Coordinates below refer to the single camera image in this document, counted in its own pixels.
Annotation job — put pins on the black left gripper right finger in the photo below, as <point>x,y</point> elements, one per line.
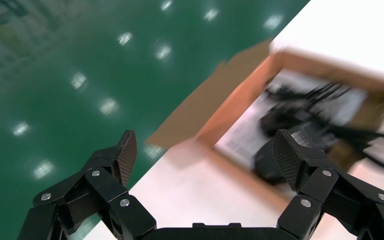
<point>324,185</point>

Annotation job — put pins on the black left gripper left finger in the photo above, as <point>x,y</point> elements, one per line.
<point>102,185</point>

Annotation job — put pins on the brown cardboard storage box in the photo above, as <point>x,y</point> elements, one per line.
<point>212,99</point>

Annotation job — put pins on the white printed instruction sheet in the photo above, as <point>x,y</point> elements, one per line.
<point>241,139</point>

